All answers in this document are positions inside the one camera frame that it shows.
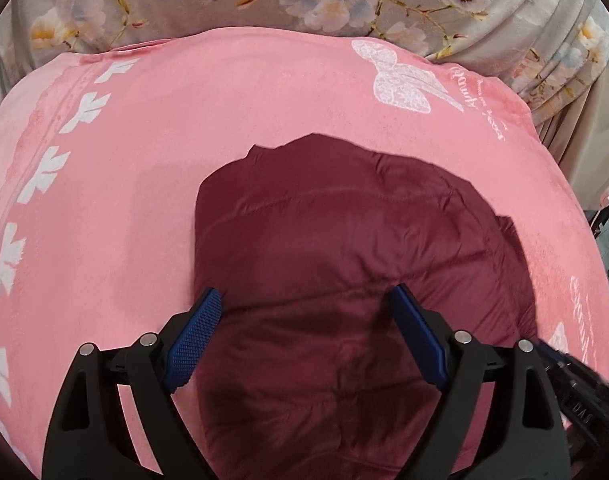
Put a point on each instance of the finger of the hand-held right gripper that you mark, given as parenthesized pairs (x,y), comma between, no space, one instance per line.
(554,352)

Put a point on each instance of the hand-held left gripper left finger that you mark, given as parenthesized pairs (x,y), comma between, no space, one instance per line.
(194,342)

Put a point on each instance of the maroon puffer jacket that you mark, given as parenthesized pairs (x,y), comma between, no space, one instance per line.
(334,260)

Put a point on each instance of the pink printed blanket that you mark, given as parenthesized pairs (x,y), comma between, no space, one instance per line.
(134,185)

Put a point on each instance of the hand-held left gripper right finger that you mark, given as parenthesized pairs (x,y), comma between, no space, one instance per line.
(418,340)

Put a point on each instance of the grey floral bedsheet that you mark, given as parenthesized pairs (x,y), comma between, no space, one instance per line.
(184,0)

